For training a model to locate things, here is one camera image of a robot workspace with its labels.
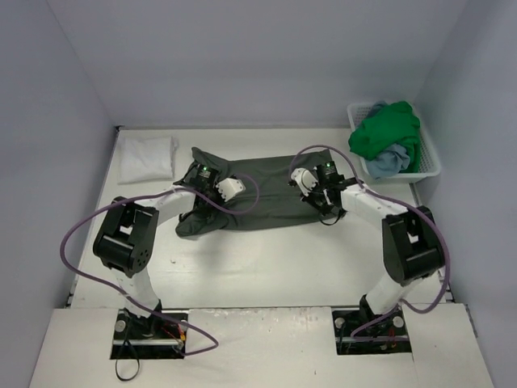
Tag grey green t shirt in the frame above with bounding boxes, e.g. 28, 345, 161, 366
175, 147, 322, 238

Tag white t shirt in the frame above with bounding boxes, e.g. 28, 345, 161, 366
118, 137, 178, 184

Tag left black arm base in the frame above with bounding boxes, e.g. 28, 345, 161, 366
110, 310, 188, 360

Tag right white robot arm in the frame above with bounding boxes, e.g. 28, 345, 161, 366
291, 162, 445, 333

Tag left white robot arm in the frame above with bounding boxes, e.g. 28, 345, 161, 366
93, 165, 245, 340

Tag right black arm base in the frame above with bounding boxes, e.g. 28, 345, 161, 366
331, 297, 412, 356

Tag blue t shirt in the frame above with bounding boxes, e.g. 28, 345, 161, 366
367, 103, 412, 181

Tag white laundry basket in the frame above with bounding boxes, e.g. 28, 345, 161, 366
347, 101, 441, 183

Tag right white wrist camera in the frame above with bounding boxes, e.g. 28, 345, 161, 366
289, 168, 318, 196

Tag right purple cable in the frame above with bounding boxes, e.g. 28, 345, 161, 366
290, 144, 450, 343

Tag purple cable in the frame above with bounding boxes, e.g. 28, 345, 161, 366
290, 144, 450, 343
60, 172, 260, 357

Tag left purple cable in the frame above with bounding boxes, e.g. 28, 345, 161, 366
60, 172, 260, 357

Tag black thin looped cable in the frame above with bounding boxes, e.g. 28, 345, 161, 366
115, 339, 142, 383

